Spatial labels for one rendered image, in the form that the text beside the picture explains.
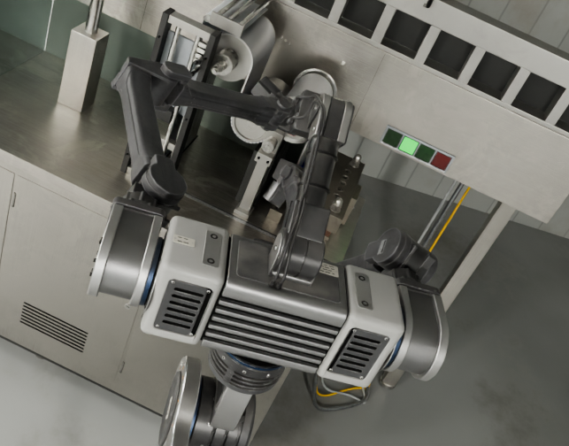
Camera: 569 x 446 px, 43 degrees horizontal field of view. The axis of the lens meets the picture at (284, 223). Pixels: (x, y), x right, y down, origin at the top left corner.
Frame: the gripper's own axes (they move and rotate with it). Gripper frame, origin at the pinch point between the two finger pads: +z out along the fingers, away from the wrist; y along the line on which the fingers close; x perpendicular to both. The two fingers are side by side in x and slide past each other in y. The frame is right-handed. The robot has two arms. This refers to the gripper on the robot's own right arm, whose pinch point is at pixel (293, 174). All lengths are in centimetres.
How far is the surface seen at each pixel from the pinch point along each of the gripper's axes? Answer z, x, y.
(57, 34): 31, 9, -100
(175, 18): -32, 25, -45
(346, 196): 8.8, 1.0, 18.3
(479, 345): 145, -39, 117
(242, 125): -6.1, 7.2, -20.1
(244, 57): -15.8, 24.7, -26.5
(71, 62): 4, 2, -80
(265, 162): -10.1, -0.1, -8.8
